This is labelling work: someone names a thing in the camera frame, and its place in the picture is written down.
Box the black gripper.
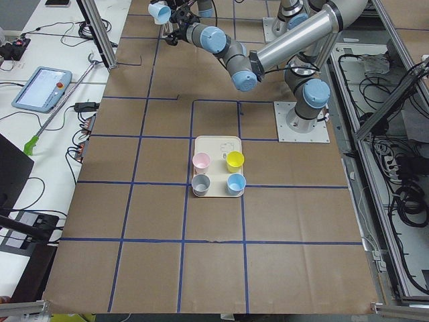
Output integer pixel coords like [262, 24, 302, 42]
[166, 8, 198, 46]

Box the light blue cup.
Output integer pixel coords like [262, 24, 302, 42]
[147, 1, 171, 25]

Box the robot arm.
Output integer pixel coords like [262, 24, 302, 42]
[166, 1, 367, 133]
[196, 0, 215, 18]

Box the pink plastic cup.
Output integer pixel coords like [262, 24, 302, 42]
[192, 152, 211, 174]

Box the yellow plastic cup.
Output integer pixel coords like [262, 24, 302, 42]
[226, 151, 245, 173]

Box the grey plastic cup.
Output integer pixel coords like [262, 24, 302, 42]
[191, 174, 211, 197]

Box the light blue cup far corner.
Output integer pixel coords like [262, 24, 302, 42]
[227, 173, 247, 196]

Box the smartphone on table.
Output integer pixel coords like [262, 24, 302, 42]
[44, 0, 71, 7]

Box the black power adapter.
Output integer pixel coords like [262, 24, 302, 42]
[74, 101, 100, 113]

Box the cream plastic tray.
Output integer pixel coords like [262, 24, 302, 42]
[194, 136, 245, 198]

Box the teach pendant tablet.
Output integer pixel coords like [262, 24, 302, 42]
[11, 66, 72, 113]

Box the reacher grabber tool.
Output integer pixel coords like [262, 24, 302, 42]
[23, 54, 101, 156]

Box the black monitor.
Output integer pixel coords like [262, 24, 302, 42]
[0, 135, 34, 216]

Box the aluminium frame post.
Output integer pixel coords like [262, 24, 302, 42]
[76, 0, 117, 70]

